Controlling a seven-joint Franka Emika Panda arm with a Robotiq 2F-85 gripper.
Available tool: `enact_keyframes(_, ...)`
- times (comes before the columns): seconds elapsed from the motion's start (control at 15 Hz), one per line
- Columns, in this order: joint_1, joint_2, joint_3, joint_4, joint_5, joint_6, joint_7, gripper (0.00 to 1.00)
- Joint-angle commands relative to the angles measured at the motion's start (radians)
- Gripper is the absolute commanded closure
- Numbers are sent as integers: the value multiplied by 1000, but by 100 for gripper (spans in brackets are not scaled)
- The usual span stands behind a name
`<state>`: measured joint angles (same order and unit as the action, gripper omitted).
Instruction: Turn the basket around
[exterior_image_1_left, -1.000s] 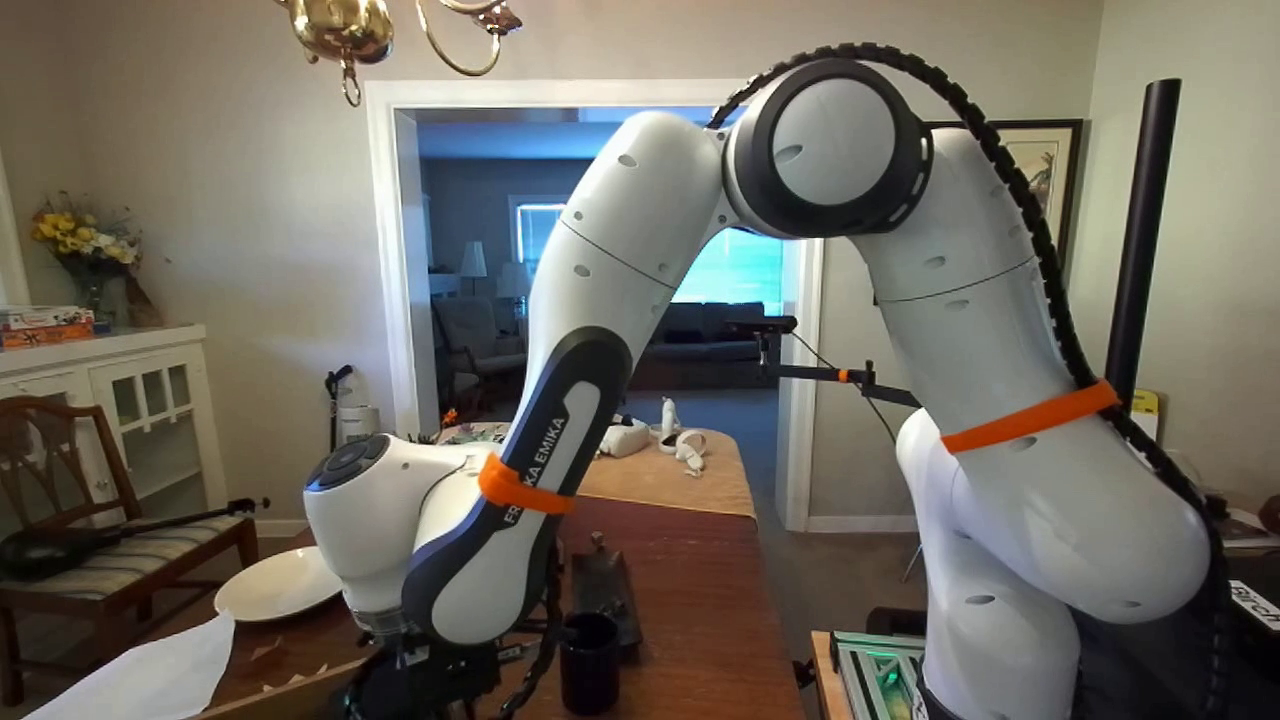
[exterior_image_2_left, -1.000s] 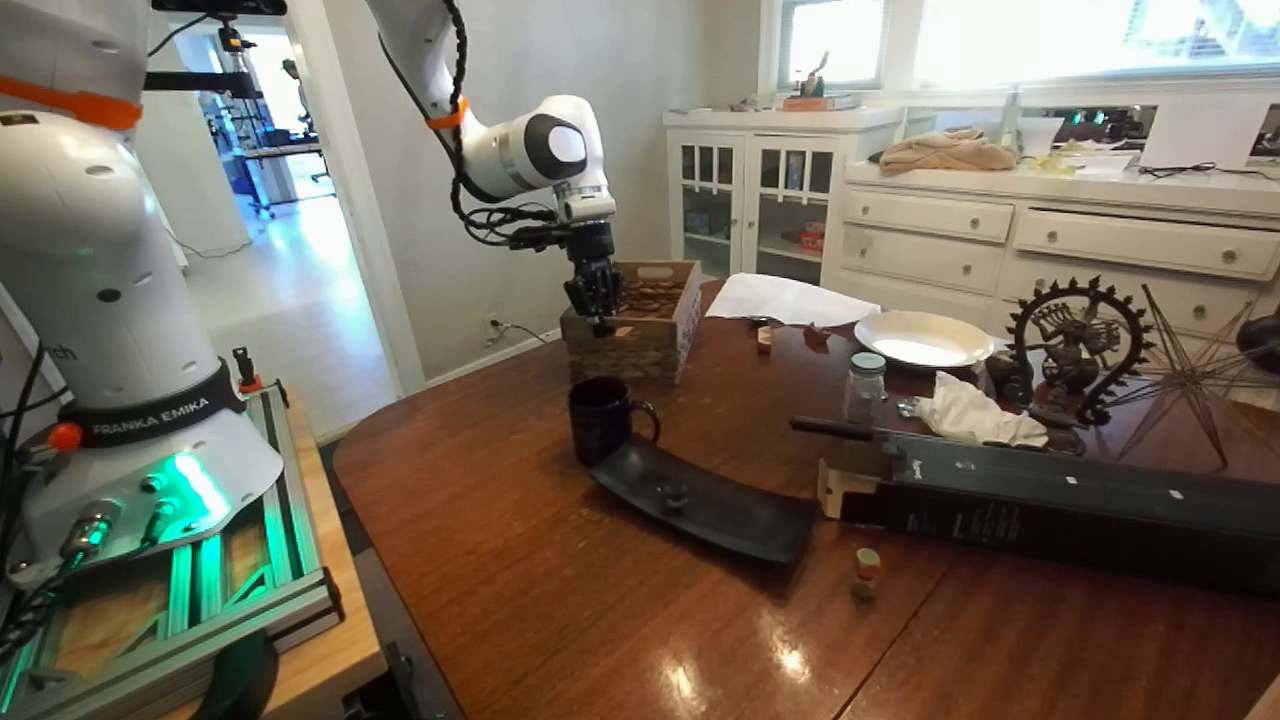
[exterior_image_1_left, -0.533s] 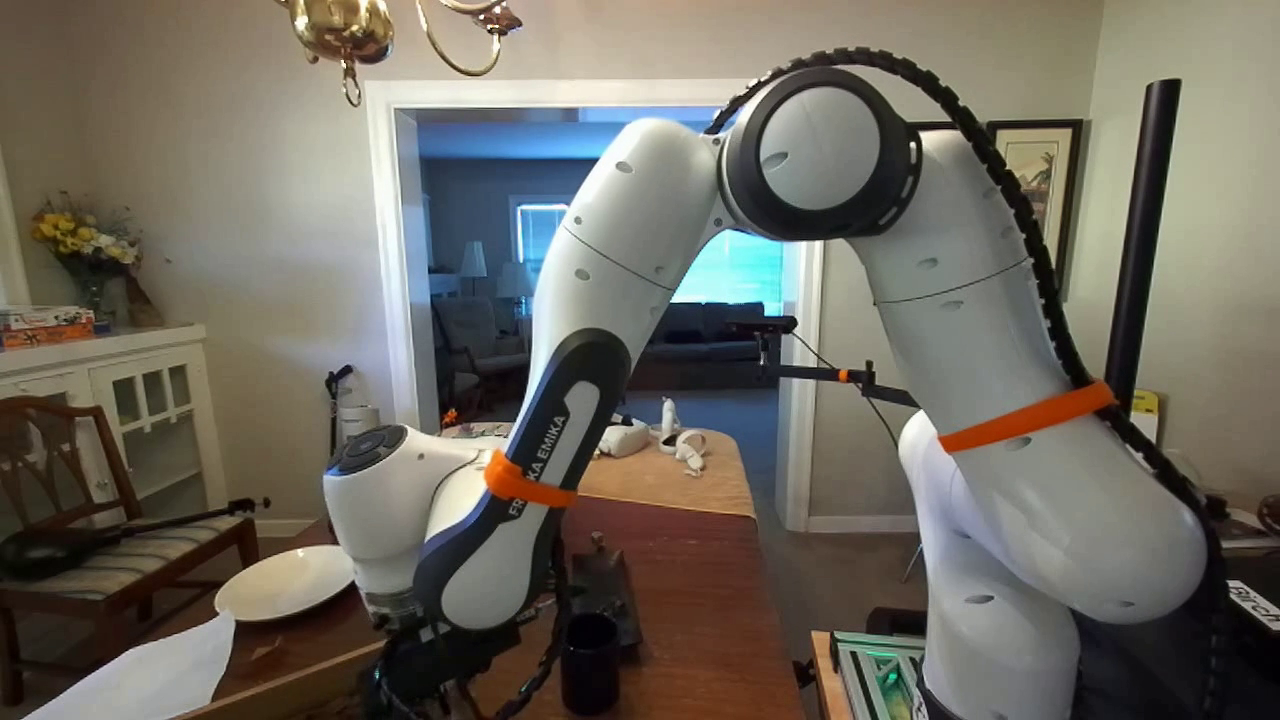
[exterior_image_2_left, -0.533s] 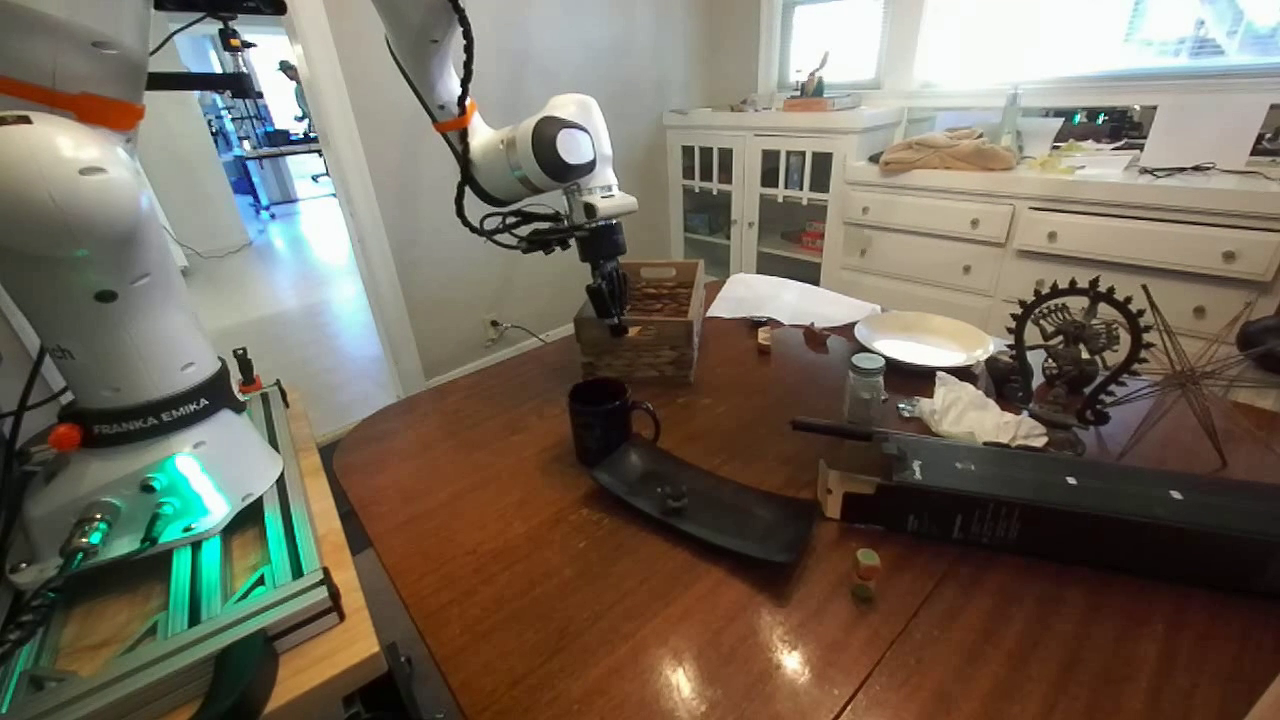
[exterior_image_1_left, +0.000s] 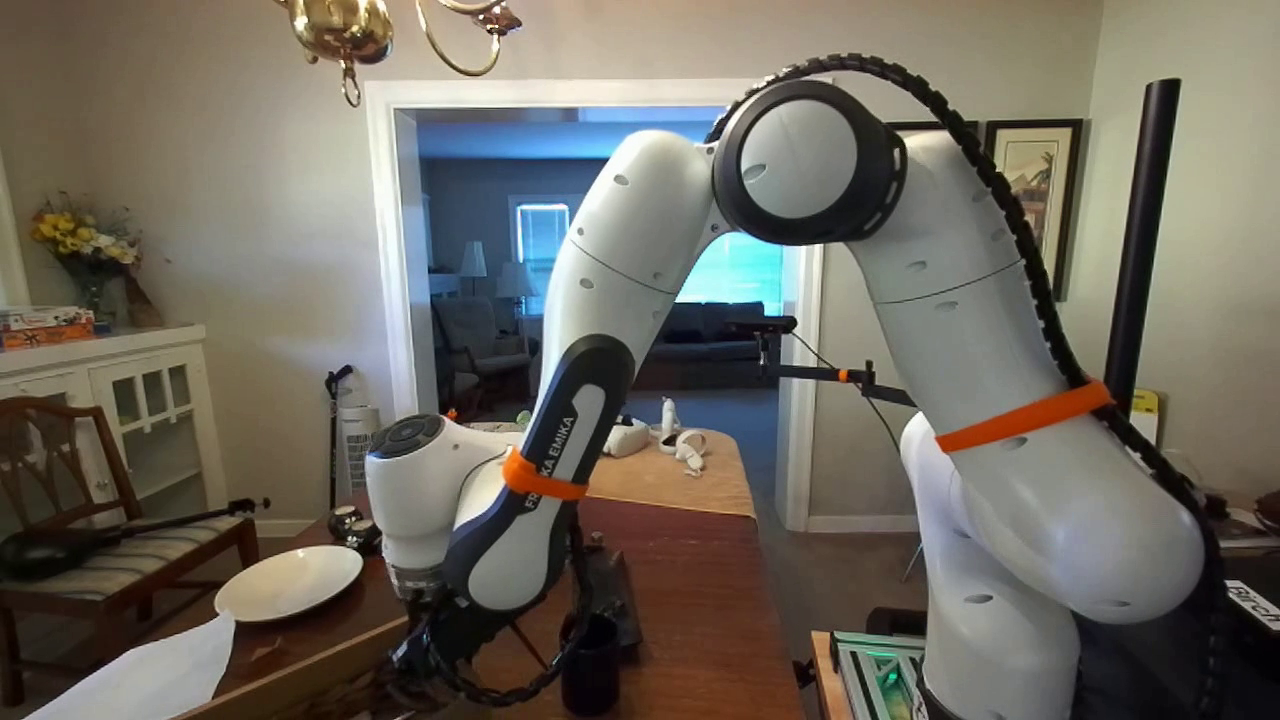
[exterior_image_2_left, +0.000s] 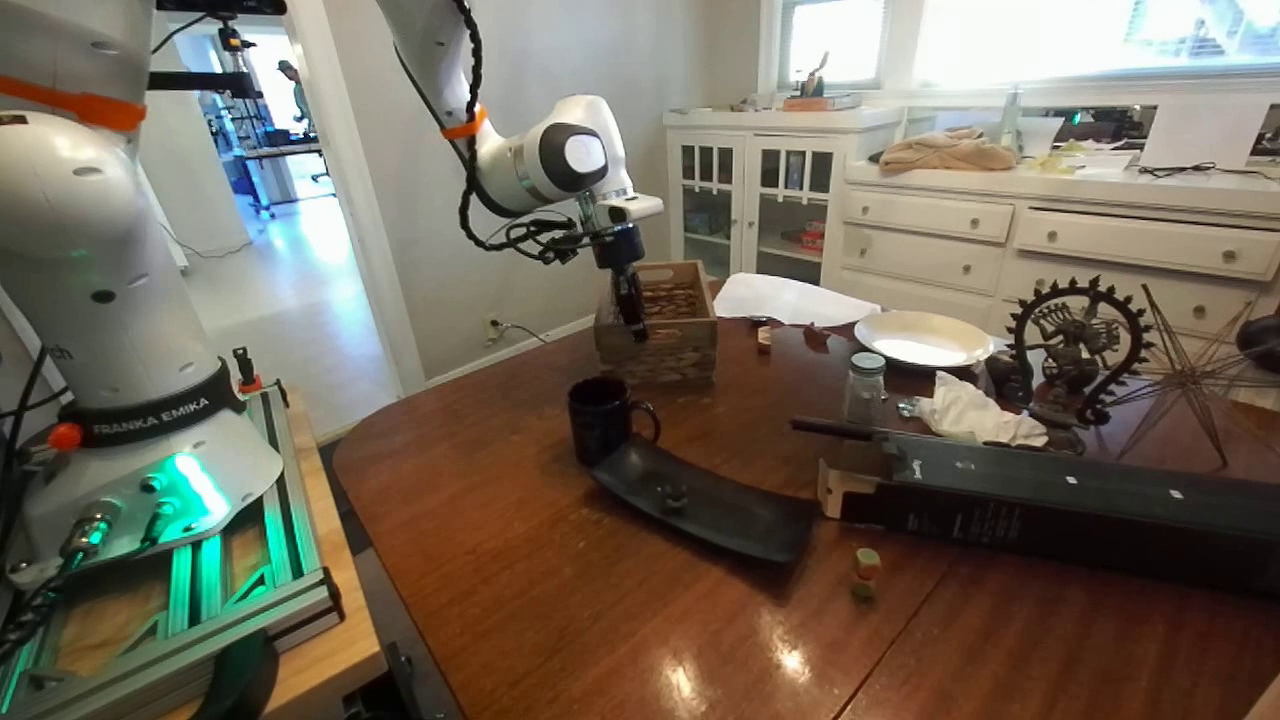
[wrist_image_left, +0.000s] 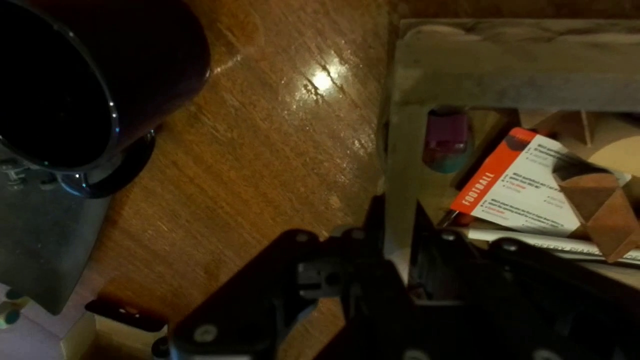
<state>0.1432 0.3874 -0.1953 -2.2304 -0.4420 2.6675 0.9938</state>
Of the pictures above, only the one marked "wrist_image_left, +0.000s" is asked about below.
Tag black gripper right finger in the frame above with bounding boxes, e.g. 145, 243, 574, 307
397, 198, 640, 360

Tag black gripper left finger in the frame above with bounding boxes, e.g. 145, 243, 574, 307
149, 193, 387, 360

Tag woven rectangular basket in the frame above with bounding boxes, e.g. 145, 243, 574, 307
378, 14, 640, 286

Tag white paper sheet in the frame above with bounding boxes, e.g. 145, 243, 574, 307
463, 224, 640, 267

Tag orange and white card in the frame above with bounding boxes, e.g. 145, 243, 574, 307
445, 123, 640, 240

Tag wooden puzzle block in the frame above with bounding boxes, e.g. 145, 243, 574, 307
548, 150, 640, 266

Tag round wooden disc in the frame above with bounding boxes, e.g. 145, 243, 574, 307
583, 127, 640, 179

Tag black mug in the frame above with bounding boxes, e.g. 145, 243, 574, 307
0, 0, 215, 199

